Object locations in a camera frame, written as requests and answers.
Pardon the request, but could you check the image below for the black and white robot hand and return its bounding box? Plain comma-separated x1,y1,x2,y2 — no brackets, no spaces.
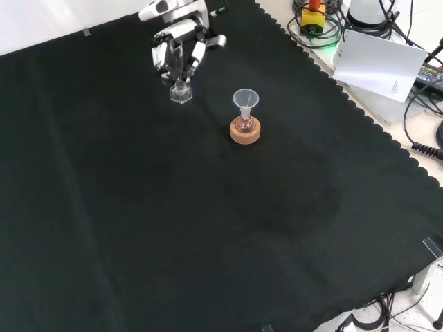
150,17,228,84

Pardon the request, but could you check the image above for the clear round-bottom flask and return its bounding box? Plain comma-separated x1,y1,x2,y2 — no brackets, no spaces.
237,107,256,134

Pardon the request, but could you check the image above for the clear plastic funnel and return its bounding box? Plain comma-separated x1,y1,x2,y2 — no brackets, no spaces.
233,89,257,118

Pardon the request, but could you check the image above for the yellow stop button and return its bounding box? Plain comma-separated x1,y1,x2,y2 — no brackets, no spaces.
300,0,327,35

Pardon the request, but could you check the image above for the black bench cloth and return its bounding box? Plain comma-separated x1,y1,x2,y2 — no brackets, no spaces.
0,0,443,332

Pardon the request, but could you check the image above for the pale board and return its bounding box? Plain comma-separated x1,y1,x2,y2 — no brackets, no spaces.
332,29,429,104

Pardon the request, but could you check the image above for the black power adapter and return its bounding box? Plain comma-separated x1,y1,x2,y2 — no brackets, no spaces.
413,64,443,90

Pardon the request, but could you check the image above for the clear cloth clamp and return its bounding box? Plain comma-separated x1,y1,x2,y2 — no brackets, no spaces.
422,237,443,259

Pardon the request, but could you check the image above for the cork ring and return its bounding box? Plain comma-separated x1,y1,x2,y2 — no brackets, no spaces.
230,116,261,145

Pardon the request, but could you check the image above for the coiled black cable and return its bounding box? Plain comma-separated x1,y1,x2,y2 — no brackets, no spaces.
403,91,443,159

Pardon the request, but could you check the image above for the white bench bracket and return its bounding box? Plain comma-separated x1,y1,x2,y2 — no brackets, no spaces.
410,257,443,295

